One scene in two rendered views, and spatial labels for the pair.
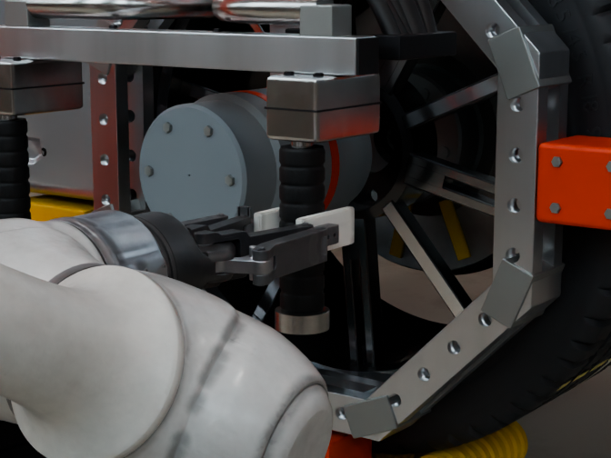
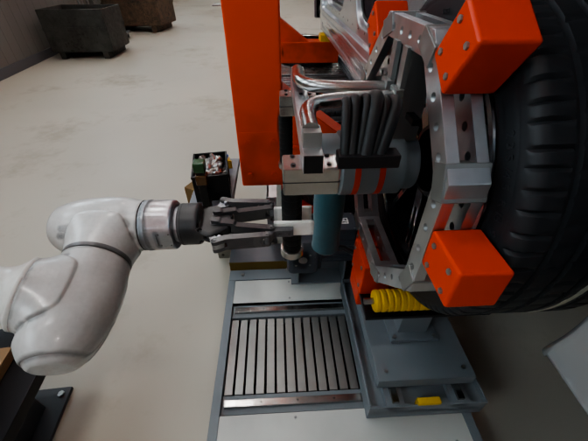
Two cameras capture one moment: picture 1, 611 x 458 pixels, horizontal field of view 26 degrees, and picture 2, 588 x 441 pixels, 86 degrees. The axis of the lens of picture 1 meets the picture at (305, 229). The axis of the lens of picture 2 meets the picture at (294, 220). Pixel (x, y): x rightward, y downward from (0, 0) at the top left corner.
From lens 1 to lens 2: 0.84 m
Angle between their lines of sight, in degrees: 53
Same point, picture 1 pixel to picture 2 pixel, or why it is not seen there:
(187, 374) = (10, 325)
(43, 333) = not seen: outside the picture
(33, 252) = (82, 227)
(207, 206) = not seen: hidden behind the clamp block
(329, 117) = (293, 185)
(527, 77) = (438, 194)
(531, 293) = (411, 286)
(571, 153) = (439, 248)
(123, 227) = (156, 215)
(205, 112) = not seen: hidden behind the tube
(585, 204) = (436, 276)
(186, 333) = (11, 311)
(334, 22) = (304, 141)
